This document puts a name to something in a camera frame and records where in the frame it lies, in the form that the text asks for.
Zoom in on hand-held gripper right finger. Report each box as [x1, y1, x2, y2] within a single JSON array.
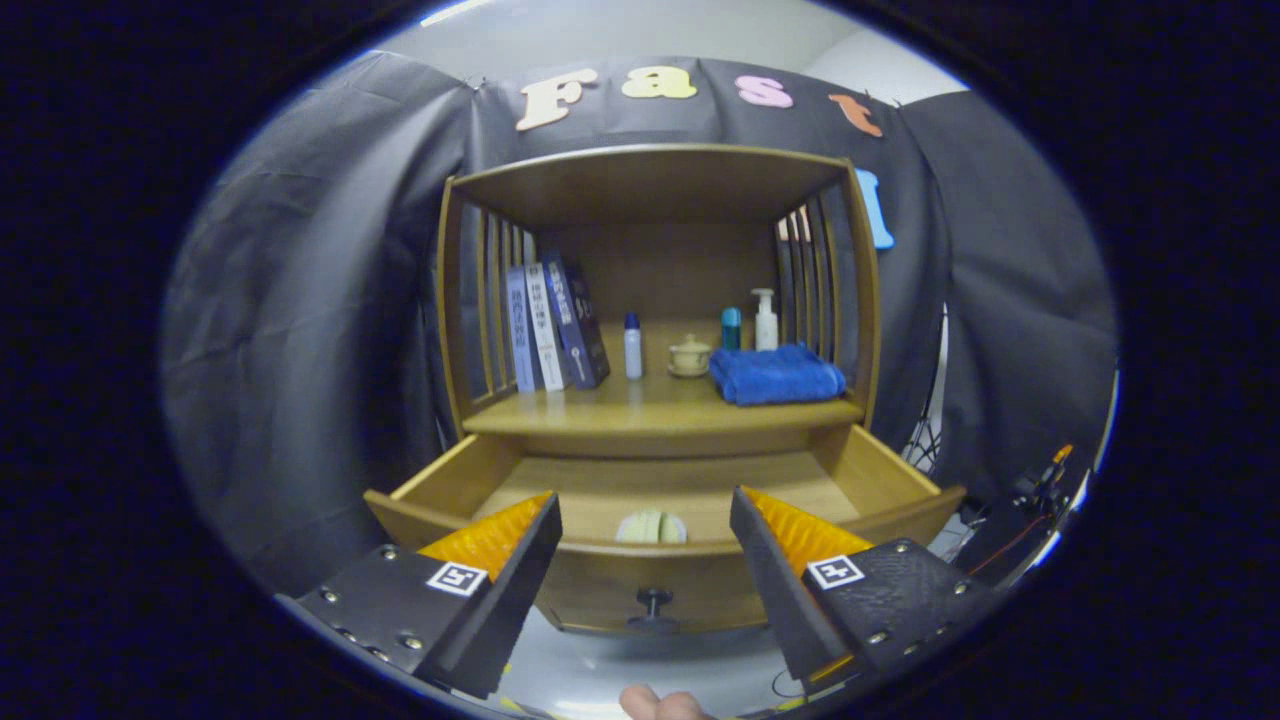
[[729, 486, 1001, 686]]

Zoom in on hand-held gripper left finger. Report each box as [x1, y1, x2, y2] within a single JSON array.
[[275, 492, 563, 700]]

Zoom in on pale green citrus juicer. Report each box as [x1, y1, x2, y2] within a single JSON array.
[[614, 508, 689, 545]]

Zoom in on wooden drawer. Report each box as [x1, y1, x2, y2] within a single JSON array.
[[363, 424, 968, 636]]

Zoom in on wooden countertop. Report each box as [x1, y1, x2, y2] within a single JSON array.
[[462, 320, 865, 437]]

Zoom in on wooden cabinet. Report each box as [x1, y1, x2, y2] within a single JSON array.
[[437, 143, 883, 461]]

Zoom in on black tripod stand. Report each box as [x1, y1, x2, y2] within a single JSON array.
[[900, 310, 949, 476]]

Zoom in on blue folded towel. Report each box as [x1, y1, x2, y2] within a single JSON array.
[[708, 343, 847, 407]]

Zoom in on black device orange tip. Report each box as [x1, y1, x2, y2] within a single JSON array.
[[955, 443, 1091, 586]]

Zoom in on beige lidded teacup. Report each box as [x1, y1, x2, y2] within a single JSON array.
[[668, 334, 713, 379]]

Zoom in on light blue book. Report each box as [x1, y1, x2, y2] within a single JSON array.
[[505, 265, 536, 393]]

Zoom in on white pump bottle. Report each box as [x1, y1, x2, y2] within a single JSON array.
[[751, 288, 780, 352]]

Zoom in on white book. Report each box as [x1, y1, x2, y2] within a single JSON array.
[[525, 262, 569, 391]]

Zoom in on dark blue book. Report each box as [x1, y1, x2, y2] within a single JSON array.
[[541, 252, 611, 390]]

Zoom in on black backdrop cloth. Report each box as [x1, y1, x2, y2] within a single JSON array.
[[160, 50, 1119, 599]]

